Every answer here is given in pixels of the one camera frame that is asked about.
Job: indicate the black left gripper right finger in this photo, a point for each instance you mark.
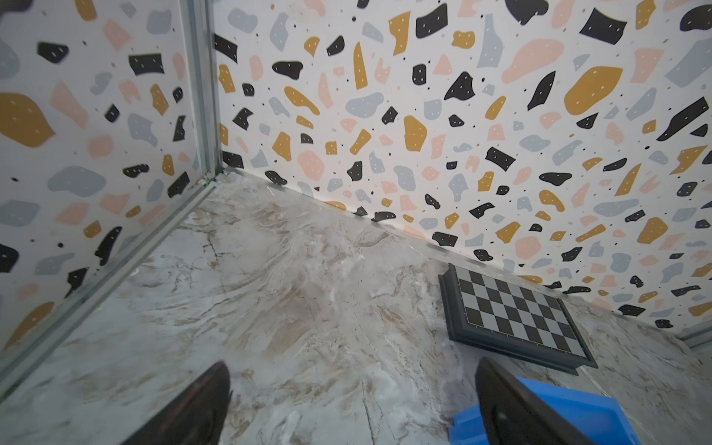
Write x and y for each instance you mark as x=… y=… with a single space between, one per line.
x=514 y=414

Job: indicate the left corner aluminium post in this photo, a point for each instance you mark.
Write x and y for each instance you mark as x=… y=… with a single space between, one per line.
x=198 y=32

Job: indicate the blue plastic bin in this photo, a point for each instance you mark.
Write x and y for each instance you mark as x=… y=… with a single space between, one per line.
x=599 y=418

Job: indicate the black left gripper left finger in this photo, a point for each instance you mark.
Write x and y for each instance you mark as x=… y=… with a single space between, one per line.
x=195 y=416

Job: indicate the black white checkerboard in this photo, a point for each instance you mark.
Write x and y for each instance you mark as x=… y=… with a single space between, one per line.
x=495 y=315

